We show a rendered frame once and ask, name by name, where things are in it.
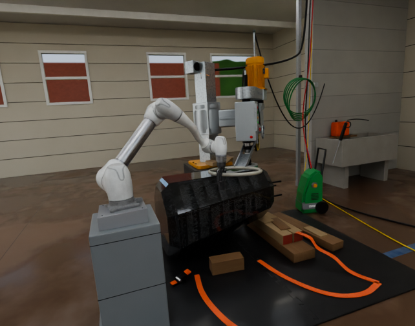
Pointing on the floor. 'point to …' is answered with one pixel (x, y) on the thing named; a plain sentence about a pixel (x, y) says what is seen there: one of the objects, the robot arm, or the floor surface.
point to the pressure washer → (311, 190)
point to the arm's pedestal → (130, 273)
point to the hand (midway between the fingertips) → (222, 185)
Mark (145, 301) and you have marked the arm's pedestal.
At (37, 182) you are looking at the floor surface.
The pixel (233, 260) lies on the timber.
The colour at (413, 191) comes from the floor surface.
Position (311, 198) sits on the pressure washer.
